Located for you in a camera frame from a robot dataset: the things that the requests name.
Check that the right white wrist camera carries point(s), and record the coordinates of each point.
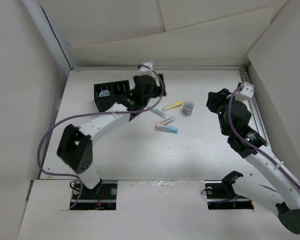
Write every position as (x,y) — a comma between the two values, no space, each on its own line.
(245,92)

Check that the aluminium rail edge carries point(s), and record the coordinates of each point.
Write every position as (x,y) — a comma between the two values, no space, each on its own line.
(163,68)
(256,121)

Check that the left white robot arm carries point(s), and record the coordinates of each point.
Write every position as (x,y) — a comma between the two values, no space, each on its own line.
(117,104)

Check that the black two-compartment organizer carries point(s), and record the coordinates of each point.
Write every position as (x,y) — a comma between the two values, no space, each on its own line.
(120,90)

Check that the clear jar blue label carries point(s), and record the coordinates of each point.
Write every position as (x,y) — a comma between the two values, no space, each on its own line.
(103,91)

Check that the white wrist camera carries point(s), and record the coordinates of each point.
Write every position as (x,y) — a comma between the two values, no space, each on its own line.
(245,92)
(147,66)

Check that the green highlighter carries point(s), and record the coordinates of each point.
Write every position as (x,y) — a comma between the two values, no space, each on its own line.
(158,112)

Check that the aluminium rail right edge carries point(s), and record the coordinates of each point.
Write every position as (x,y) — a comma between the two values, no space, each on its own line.
(256,121)

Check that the clear jar of paperclips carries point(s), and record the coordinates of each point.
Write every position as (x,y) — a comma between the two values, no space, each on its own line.
(188,107)

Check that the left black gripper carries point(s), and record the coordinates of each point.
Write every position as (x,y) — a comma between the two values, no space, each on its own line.
(158,91)

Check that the blue highlighter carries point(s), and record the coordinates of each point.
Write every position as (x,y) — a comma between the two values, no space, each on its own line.
(166,128)

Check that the yellow highlighter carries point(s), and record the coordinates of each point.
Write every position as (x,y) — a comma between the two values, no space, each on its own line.
(172,106)

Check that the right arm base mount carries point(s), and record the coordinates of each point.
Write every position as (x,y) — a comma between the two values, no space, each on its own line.
(220,194)

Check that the aluminium rail back edge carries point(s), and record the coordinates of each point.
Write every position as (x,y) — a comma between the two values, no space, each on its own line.
(163,68)

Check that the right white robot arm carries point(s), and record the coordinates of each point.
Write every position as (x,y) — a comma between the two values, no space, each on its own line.
(284,199)

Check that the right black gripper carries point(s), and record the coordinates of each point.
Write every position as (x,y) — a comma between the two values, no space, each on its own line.
(216,98)

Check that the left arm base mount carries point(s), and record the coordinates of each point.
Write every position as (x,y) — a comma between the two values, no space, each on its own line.
(104,198)

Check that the orange highlighter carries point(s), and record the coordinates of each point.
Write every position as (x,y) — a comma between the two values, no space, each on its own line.
(166,121)

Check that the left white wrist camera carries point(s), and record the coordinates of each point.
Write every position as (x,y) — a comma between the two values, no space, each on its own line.
(147,66)

